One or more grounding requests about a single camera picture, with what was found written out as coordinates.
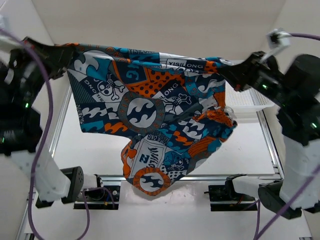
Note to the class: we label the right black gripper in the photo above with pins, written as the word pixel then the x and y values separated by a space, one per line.
pixel 239 74

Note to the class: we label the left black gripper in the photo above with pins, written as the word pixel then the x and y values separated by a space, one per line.
pixel 56 57

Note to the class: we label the colourful patterned shorts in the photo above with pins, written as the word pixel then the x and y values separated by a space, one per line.
pixel 172 108

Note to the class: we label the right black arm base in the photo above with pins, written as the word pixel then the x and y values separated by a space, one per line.
pixel 224 198

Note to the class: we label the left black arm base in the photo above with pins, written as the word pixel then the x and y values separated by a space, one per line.
pixel 100 193

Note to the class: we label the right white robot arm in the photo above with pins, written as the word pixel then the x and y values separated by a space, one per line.
pixel 294 92

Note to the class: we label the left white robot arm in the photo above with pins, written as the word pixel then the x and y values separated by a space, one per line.
pixel 21 137

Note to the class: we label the white perforated plastic basket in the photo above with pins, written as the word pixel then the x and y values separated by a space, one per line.
pixel 246 104

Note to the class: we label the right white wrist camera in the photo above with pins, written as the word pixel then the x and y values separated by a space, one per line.
pixel 278 40

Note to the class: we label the aluminium front rail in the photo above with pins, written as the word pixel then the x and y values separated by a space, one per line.
pixel 204 177

